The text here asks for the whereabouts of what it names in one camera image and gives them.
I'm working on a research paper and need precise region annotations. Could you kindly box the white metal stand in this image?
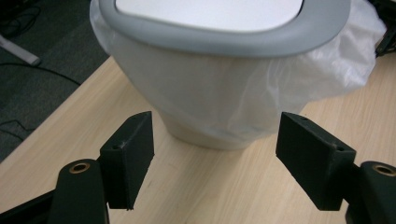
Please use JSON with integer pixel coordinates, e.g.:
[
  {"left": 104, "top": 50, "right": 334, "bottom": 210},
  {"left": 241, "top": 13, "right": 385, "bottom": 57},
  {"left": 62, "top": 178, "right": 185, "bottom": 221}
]
[{"left": 0, "top": 33, "right": 42, "bottom": 67}]

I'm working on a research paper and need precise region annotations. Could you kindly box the black stand base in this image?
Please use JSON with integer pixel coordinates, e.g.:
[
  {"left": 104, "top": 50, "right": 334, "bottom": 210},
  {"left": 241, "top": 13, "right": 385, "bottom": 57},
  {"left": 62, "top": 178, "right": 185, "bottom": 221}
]
[{"left": 374, "top": 0, "right": 396, "bottom": 59}]

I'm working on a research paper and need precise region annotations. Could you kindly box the white pedal trash can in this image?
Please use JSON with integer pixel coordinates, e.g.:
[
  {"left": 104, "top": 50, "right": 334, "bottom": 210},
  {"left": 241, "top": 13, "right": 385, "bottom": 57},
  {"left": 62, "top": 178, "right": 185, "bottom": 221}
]
[{"left": 90, "top": 0, "right": 353, "bottom": 152}]

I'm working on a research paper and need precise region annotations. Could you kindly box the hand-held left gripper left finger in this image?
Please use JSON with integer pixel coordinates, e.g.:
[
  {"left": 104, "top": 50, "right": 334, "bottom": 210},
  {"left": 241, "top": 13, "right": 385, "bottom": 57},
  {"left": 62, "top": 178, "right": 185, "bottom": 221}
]
[{"left": 99, "top": 110, "right": 156, "bottom": 211}]

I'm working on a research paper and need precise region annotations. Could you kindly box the black floor cable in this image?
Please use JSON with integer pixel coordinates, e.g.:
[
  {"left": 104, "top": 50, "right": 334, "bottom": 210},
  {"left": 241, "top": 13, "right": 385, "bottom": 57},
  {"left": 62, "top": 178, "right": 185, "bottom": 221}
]
[{"left": 0, "top": 62, "right": 82, "bottom": 87}]

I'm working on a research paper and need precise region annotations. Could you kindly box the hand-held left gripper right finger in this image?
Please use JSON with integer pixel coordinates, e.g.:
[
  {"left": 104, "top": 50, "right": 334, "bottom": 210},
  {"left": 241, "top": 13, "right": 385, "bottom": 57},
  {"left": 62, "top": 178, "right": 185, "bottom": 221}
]
[{"left": 275, "top": 111, "right": 358, "bottom": 212}]

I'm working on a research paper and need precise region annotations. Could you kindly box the clear plastic bin liner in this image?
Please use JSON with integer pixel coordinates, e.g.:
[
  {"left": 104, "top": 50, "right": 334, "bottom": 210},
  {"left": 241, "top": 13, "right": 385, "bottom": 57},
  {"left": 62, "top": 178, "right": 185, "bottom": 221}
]
[{"left": 90, "top": 0, "right": 388, "bottom": 142}]

